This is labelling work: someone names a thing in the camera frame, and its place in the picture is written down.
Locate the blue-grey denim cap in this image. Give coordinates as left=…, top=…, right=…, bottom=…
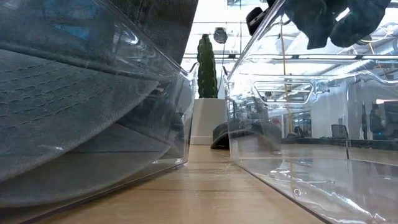
left=0, top=40, right=187, bottom=208
left=0, top=0, right=200, bottom=78

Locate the white hexagonal planter pot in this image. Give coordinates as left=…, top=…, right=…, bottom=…
left=189, top=98, right=228, bottom=146

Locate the black ceiling cord reel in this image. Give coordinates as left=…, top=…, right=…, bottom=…
left=213, top=27, right=228, bottom=45

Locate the clear plastic bin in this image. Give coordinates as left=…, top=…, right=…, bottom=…
left=0, top=0, right=200, bottom=224
left=223, top=0, right=398, bottom=224

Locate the tall green cactus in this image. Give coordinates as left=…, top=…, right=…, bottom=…
left=197, top=33, right=218, bottom=100

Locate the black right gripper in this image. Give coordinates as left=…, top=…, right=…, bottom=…
left=245, top=6, right=269, bottom=37

